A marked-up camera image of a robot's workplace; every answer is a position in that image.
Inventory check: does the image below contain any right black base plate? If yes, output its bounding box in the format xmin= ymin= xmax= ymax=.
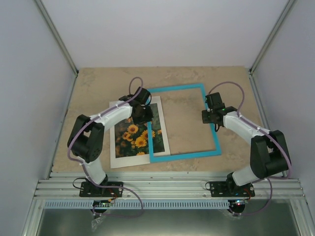
xmin=205 ymin=181 xmax=255 ymax=198

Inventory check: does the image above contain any aluminium corner post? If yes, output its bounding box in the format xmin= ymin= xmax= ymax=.
xmin=33 ymin=0 xmax=79 ymax=76
xmin=248 ymin=0 xmax=297 ymax=76

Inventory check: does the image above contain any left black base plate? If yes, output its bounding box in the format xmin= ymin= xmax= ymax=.
xmin=79 ymin=181 xmax=124 ymax=198

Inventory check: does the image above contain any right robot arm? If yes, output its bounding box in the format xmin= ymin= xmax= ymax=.
xmin=202 ymin=92 xmax=291 ymax=197

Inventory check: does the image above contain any sunflower photo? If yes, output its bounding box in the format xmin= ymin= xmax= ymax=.
xmin=114 ymin=103 xmax=169 ymax=158

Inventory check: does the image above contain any slotted grey cable duct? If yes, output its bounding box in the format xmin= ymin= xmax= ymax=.
xmin=44 ymin=200 xmax=229 ymax=209

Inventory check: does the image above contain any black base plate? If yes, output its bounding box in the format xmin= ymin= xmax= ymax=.
xmin=79 ymin=181 xmax=124 ymax=198
xmin=205 ymin=181 xmax=255 ymax=198

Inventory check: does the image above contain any teal wooden picture frame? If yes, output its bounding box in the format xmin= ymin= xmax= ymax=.
xmin=148 ymin=83 xmax=222 ymax=163

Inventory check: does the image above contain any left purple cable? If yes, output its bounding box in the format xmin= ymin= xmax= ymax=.
xmin=67 ymin=77 xmax=145 ymax=218

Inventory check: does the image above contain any aluminium rail base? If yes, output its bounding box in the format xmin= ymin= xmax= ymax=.
xmin=34 ymin=172 xmax=305 ymax=200

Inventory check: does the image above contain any left aluminium corner post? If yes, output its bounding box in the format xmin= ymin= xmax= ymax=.
xmin=33 ymin=0 xmax=79 ymax=76

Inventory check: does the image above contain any right aluminium corner post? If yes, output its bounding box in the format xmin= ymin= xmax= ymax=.
xmin=248 ymin=0 xmax=297 ymax=76

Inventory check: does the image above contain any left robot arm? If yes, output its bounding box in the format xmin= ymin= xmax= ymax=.
xmin=67 ymin=87 xmax=153 ymax=197

